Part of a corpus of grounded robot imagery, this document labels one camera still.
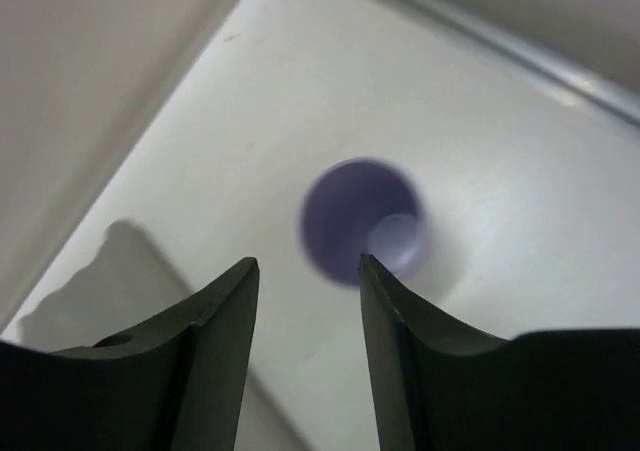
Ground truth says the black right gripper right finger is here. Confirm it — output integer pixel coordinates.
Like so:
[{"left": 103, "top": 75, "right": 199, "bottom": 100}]
[{"left": 358, "top": 254, "right": 507, "bottom": 450}]

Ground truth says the lilac plastic cup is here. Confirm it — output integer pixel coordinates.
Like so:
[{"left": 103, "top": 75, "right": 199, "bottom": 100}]
[{"left": 299, "top": 157, "right": 429, "bottom": 287}]

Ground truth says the right aluminium table rail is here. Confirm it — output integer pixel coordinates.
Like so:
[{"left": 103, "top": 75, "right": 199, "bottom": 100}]
[{"left": 391, "top": 0, "right": 639, "bottom": 127}]

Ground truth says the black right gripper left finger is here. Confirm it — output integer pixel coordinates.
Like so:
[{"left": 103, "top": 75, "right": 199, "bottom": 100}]
[{"left": 49, "top": 257, "right": 259, "bottom": 450}]

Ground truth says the grey cloth napkin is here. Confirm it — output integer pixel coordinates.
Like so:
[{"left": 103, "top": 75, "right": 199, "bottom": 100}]
[{"left": 1, "top": 221, "right": 305, "bottom": 450}]

